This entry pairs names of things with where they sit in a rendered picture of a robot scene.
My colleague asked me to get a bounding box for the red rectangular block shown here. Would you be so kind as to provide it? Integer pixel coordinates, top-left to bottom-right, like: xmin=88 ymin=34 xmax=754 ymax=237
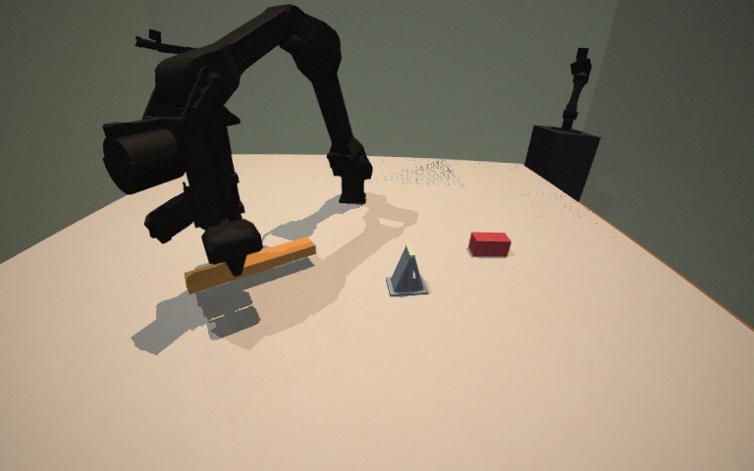
xmin=469 ymin=232 xmax=511 ymax=257

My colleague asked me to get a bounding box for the orange bar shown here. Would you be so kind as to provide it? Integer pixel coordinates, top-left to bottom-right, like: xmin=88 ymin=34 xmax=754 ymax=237
xmin=184 ymin=237 xmax=316 ymax=295

